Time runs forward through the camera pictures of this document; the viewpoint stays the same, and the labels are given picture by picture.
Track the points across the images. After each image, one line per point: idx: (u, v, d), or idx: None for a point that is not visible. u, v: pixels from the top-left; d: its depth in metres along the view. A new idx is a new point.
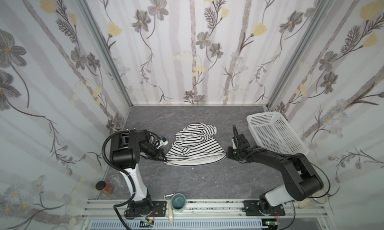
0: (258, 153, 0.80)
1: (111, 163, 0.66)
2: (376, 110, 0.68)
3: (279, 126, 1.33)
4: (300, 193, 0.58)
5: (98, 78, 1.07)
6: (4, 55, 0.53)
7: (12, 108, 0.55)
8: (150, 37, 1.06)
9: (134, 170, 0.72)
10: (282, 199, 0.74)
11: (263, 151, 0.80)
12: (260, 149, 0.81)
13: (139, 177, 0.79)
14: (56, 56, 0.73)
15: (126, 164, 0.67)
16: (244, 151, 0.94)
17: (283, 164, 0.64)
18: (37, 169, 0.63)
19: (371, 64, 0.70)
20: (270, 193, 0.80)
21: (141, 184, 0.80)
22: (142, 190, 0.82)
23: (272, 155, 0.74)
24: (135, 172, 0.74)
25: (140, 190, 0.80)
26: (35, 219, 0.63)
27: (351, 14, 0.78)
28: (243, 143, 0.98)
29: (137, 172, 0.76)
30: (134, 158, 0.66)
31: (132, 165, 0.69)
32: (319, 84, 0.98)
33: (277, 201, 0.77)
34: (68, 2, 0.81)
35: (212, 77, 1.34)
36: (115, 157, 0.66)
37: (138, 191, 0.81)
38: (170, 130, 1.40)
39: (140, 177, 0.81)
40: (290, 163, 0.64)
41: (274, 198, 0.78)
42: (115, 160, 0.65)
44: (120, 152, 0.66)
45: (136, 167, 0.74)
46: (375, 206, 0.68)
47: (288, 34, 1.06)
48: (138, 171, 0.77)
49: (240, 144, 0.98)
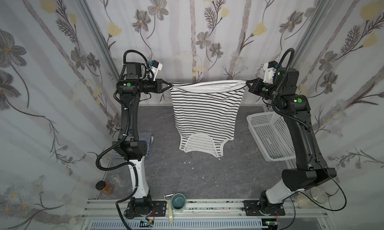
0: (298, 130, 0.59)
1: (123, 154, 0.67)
2: (377, 110, 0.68)
3: (279, 126, 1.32)
4: (291, 187, 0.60)
5: (98, 78, 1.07)
6: (4, 55, 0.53)
7: (11, 108, 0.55)
8: (150, 37, 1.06)
9: (139, 162, 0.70)
10: (279, 195, 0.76)
11: (306, 129, 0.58)
12: (304, 127, 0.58)
13: (143, 171, 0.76)
14: (55, 55, 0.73)
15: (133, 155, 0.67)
16: (283, 98, 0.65)
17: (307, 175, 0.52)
18: (37, 169, 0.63)
19: (371, 64, 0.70)
20: (271, 192, 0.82)
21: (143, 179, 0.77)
22: (144, 186, 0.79)
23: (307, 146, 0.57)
24: (140, 165, 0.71)
25: (142, 185, 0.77)
26: (35, 219, 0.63)
27: (352, 14, 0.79)
28: (288, 87, 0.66)
29: (142, 165, 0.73)
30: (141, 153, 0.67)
31: (139, 157, 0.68)
32: (319, 84, 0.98)
33: (275, 198, 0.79)
34: (68, 2, 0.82)
35: (212, 76, 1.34)
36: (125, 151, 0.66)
37: (140, 187, 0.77)
38: (170, 130, 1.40)
39: (143, 172, 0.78)
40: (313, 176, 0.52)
41: (274, 195, 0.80)
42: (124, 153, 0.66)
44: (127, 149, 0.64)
45: (142, 159, 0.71)
46: (375, 206, 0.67)
47: (288, 34, 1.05)
48: (143, 167, 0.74)
49: (284, 86, 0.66)
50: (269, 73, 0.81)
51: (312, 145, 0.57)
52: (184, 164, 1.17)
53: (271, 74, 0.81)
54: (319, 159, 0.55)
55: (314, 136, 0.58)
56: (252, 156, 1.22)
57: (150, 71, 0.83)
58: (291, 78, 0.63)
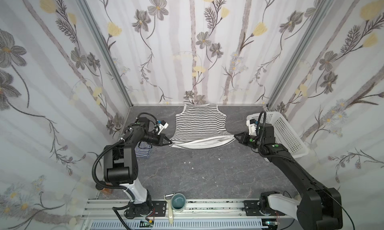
0: (285, 163, 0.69)
1: (106, 179, 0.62)
2: (377, 111, 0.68)
3: (279, 126, 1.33)
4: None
5: (98, 78, 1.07)
6: (4, 55, 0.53)
7: (12, 108, 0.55)
8: (150, 37, 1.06)
9: (132, 184, 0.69)
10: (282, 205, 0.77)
11: (290, 161, 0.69)
12: (287, 160, 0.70)
13: (138, 184, 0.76)
14: (55, 55, 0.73)
15: (122, 179, 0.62)
16: (266, 147, 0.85)
17: (311, 198, 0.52)
18: (37, 169, 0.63)
19: (371, 64, 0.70)
20: (274, 197, 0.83)
21: (140, 190, 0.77)
22: (141, 194, 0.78)
23: (296, 170, 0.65)
24: (133, 184, 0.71)
25: (139, 195, 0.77)
26: (35, 219, 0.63)
27: (351, 14, 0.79)
28: (268, 138, 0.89)
29: (135, 184, 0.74)
30: (130, 174, 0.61)
31: (129, 181, 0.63)
32: (319, 84, 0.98)
33: (277, 204, 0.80)
34: (68, 2, 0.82)
35: (212, 77, 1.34)
36: (109, 173, 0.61)
37: (138, 197, 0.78)
38: (170, 130, 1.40)
39: (138, 184, 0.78)
40: (317, 197, 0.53)
41: (276, 202, 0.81)
42: (110, 175, 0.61)
44: (117, 167, 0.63)
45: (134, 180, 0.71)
46: (376, 206, 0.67)
47: (288, 34, 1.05)
48: (135, 182, 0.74)
49: (264, 137, 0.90)
50: (252, 128, 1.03)
51: (302, 171, 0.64)
52: (184, 164, 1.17)
53: (253, 128, 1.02)
54: (314, 181, 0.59)
55: (300, 166, 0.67)
56: (252, 156, 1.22)
57: (156, 127, 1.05)
58: (268, 129, 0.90)
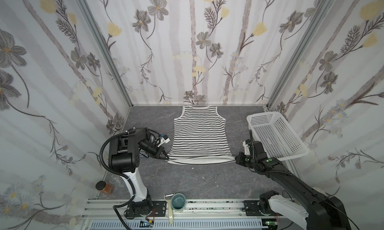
0: (285, 178, 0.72)
1: (110, 166, 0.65)
2: (377, 111, 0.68)
3: (279, 126, 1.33)
4: None
5: (98, 78, 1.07)
6: (4, 55, 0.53)
7: (12, 108, 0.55)
8: (150, 37, 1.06)
9: (133, 173, 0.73)
10: (287, 211, 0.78)
11: (287, 174, 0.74)
12: (285, 174, 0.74)
13: (139, 179, 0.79)
14: (55, 55, 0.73)
15: (125, 167, 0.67)
16: (261, 163, 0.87)
17: (317, 212, 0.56)
18: (37, 169, 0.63)
19: (371, 64, 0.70)
20: (275, 200, 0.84)
21: (141, 186, 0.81)
22: (142, 191, 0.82)
23: (296, 183, 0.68)
24: (135, 175, 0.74)
25: (140, 191, 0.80)
26: (35, 219, 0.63)
27: (351, 14, 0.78)
28: (260, 154, 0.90)
29: (137, 174, 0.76)
30: (133, 162, 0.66)
31: (132, 169, 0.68)
32: (319, 84, 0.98)
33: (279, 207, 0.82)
34: (68, 2, 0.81)
35: (212, 77, 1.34)
36: (113, 161, 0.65)
37: (138, 193, 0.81)
38: (170, 130, 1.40)
39: (140, 179, 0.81)
40: (323, 209, 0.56)
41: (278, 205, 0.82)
42: (113, 164, 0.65)
44: (120, 155, 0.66)
45: (136, 170, 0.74)
46: (375, 206, 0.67)
47: (288, 34, 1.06)
48: (137, 174, 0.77)
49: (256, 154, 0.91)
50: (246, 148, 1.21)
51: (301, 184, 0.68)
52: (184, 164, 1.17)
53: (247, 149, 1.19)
54: (315, 194, 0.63)
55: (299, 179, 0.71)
56: None
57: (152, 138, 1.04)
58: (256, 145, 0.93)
